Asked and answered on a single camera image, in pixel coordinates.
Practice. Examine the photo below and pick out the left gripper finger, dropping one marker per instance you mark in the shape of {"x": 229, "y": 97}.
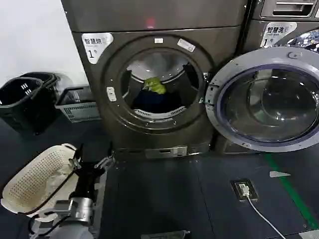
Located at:
{"x": 76, "y": 163}
{"x": 106, "y": 162}

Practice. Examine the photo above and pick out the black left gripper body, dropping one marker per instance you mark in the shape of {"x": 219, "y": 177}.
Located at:
{"x": 87, "y": 179}

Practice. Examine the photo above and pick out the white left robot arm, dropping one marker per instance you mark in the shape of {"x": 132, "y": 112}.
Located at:
{"x": 74, "y": 224}

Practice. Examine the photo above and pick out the white perforated laundry basket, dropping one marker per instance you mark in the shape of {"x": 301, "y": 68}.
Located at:
{"x": 32, "y": 179}

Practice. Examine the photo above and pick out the grey plastic crate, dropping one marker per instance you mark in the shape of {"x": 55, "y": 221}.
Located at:
{"x": 79, "y": 109}

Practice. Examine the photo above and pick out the black slotted plastic basket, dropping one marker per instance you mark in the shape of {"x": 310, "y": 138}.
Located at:
{"x": 22, "y": 109}
{"x": 48, "y": 79}

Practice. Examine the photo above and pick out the dark blue garment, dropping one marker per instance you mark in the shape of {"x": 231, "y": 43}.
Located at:
{"x": 154, "y": 102}

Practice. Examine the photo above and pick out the green garment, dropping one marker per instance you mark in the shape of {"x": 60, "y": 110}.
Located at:
{"x": 154, "y": 84}

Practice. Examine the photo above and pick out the white dryer number label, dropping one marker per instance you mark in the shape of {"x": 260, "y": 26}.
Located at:
{"x": 96, "y": 47}

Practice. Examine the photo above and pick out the metal floor socket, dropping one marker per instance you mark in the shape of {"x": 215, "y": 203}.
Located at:
{"x": 251, "y": 190}

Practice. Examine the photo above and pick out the grey front-load dryer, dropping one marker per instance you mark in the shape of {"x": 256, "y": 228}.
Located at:
{"x": 174, "y": 15}

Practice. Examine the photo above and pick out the round glass dryer door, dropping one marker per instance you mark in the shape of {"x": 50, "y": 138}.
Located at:
{"x": 261, "y": 99}

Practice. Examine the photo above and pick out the white floor sticker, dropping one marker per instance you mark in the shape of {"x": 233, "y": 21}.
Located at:
{"x": 279, "y": 174}

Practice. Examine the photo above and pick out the green floor tape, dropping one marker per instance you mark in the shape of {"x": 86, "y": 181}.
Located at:
{"x": 286, "y": 185}

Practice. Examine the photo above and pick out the grey washer with drawer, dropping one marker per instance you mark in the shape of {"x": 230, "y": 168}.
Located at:
{"x": 254, "y": 30}

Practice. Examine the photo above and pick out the white washer number label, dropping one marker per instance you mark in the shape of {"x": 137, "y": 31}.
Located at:
{"x": 276, "y": 33}

